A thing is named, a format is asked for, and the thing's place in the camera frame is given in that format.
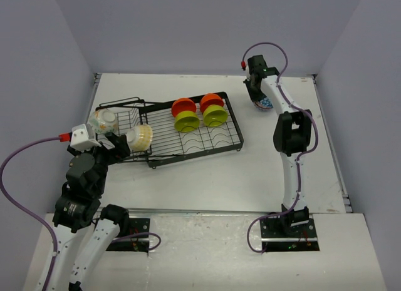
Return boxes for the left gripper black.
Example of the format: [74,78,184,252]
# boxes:
[68,131,130,195]

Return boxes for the blue patterned bowl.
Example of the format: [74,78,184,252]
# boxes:
[253,97,273,111]

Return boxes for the green bowl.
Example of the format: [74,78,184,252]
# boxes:
[203,105,228,127]
[174,111,200,133]

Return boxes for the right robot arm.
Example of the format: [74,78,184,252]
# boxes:
[241,55,318,237]

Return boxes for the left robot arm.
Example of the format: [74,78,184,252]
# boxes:
[36,131,130,290]

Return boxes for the white bowl yellow dots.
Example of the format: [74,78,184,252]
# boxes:
[125,125,153,151]

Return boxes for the white bowl leaf pattern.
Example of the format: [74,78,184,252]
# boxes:
[87,109,119,135]

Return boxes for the orange bowl right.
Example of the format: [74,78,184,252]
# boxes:
[200,93,224,113]

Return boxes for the orange bowl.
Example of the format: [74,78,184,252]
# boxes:
[171,98,197,117]
[200,93,224,113]

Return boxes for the orange bowl left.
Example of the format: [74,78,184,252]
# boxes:
[171,98,197,117]

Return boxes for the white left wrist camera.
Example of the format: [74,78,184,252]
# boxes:
[70,123,101,152]

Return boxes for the black wire dish rack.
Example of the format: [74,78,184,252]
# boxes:
[95,92,244,169]

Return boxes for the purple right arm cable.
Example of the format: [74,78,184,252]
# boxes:
[241,41,320,255]

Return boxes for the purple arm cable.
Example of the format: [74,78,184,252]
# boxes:
[0,133,71,291]
[241,41,320,255]

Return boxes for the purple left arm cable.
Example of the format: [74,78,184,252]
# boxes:
[0,133,71,291]

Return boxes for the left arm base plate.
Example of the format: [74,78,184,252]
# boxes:
[105,217,151,257]

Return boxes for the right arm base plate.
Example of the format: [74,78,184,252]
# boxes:
[259,216,320,253]

